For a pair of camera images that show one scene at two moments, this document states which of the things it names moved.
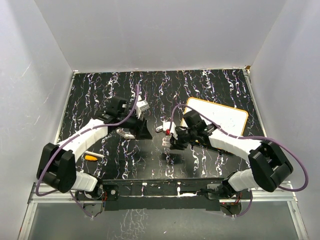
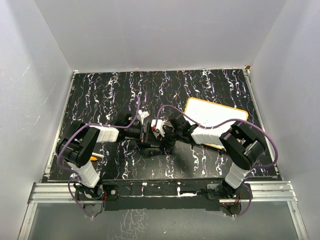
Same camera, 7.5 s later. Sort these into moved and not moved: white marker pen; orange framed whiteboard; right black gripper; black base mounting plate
Moved: right black gripper
Not moved: black base mounting plate; white marker pen; orange framed whiteboard
